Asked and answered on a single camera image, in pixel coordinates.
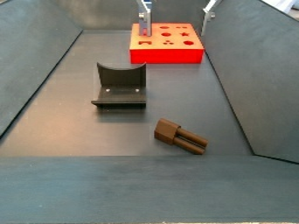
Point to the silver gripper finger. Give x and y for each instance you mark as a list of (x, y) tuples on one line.
[(208, 14), (140, 16)]

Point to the brown three prong object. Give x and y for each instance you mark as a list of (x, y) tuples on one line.
[(172, 134)]

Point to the black curved fixture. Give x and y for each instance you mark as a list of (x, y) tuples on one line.
[(121, 86)]

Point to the grey block peg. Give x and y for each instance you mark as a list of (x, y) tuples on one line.
[(146, 17)]

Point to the red shape sorter block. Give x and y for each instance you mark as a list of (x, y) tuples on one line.
[(173, 44)]

